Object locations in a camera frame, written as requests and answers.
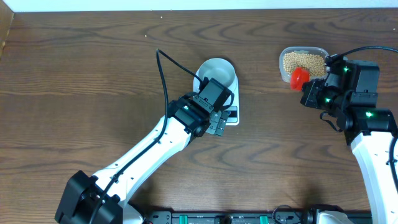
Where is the grey bowl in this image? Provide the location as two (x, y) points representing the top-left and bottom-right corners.
(197, 58), (238, 90)

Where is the right black cable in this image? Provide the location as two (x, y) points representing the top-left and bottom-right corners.
(329, 45), (398, 194)

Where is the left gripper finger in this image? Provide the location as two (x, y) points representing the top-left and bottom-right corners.
(217, 111), (229, 136)
(206, 112), (221, 135)

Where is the left black cable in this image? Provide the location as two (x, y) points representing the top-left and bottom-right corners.
(88, 48), (205, 224)

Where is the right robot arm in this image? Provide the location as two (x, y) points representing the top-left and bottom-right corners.
(301, 57), (397, 223)

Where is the clear plastic soybean container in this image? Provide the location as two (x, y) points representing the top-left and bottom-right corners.
(279, 47), (329, 83)

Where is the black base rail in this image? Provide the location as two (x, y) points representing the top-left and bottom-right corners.
(144, 205), (373, 224)

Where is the red measuring scoop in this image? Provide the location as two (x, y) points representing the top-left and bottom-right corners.
(290, 68), (310, 91)

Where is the white digital kitchen scale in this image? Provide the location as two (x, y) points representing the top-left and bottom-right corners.
(193, 65), (239, 126)

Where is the black cable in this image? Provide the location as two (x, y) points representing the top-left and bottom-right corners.
(88, 48), (205, 224)
(329, 45), (398, 194)

